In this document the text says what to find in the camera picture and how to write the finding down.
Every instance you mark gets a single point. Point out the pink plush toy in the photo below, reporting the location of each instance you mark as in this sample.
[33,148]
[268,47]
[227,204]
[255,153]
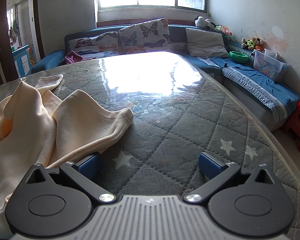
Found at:
[226,31]

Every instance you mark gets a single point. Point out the blue corner sofa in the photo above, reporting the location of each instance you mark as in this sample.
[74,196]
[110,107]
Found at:
[52,57]

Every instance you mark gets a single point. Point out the dark wooden door frame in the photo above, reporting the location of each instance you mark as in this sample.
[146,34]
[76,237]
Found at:
[2,30]

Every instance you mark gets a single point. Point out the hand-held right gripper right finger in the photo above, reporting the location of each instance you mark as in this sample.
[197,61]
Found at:
[210,166]

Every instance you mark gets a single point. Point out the green-dressed plush toy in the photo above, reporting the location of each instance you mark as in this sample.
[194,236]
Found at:
[250,43]

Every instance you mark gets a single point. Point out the orange-dressed plush toy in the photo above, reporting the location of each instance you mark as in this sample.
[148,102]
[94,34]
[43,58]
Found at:
[259,44]

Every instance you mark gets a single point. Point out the cream sweatshirt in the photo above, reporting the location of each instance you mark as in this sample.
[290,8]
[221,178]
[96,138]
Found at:
[40,130]

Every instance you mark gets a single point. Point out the clear plastic storage box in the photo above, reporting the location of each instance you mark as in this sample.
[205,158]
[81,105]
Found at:
[267,66]

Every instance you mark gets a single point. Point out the blue cabinet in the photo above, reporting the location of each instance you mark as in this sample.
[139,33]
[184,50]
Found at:
[21,60]

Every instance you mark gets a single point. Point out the hanging towel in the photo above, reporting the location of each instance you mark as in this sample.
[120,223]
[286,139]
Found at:
[13,33]

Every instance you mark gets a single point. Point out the panda plush toy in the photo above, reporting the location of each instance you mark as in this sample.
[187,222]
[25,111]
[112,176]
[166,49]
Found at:
[202,22]

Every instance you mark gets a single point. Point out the grey cushion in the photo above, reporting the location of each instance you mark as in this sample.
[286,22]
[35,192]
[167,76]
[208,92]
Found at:
[205,42]

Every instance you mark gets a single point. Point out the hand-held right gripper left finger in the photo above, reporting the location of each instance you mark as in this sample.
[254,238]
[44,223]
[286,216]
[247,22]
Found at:
[90,166]

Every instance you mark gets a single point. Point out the green plastic bowl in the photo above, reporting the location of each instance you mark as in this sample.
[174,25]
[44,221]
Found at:
[238,56]

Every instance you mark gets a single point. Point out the purple cloth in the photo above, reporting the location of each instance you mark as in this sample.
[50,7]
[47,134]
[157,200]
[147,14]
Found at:
[71,57]

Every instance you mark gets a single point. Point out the long butterfly print pillow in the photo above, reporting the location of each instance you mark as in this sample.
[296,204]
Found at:
[90,42]

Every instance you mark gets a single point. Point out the blue patterned sofa cover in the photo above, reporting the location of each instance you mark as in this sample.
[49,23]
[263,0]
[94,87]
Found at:
[260,80]

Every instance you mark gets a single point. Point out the square butterfly print pillow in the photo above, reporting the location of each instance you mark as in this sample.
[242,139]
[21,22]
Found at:
[145,35]

